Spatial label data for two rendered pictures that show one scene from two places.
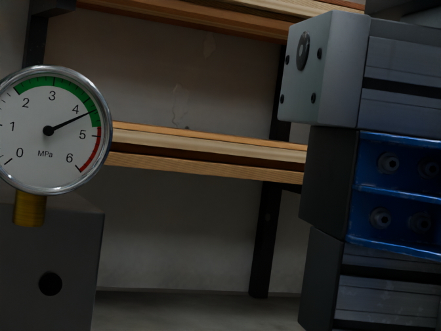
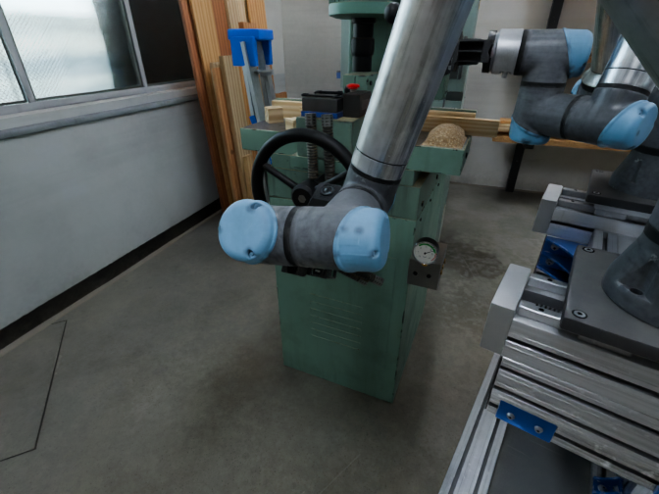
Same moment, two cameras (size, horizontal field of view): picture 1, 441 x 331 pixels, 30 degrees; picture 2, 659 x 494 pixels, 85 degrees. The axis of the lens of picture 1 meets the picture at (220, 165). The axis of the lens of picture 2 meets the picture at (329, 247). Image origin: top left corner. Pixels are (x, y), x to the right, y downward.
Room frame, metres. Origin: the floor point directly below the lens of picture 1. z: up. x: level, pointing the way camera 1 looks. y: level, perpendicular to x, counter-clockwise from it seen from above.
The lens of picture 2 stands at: (-0.31, -0.29, 1.11)
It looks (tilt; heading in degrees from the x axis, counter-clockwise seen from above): 30 degrees down; 45
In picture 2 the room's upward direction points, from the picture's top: straight up
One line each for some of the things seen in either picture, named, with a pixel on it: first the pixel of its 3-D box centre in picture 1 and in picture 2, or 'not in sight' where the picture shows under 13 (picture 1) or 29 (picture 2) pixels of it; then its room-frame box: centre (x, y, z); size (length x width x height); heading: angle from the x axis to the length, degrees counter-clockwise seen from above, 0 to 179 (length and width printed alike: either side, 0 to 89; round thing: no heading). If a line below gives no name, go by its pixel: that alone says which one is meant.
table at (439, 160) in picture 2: not in sight; (347, 144); (0.41, 0.37, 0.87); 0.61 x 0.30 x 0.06; 111
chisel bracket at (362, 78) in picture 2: not in sight; (364, 89); (0.53, 0.41, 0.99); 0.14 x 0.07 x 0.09; 21
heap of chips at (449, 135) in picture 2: not in sight; (446, 132); (0.52, 0.14, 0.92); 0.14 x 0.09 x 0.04; 21
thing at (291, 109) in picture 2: not in sight; (363, 115); (0.53, 0.41, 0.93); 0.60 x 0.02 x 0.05; 111
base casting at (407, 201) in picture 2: not in sight; (370, 163); (0.62, 0.45, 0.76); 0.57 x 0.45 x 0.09; 21
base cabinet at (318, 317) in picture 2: not in sight; (363, 265); (0.62, 0.45, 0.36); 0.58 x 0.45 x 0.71; 21
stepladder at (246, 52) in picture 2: not in sight; (271, 154); (0.85, 1.31, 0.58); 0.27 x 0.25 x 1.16; 117
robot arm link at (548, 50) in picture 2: not in sight; (551, 55); (0.49, -0.05, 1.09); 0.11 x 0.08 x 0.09; 111
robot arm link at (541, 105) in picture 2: not in sight; (542, 114); (0.49, -0.07, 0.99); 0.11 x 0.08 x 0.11; 76
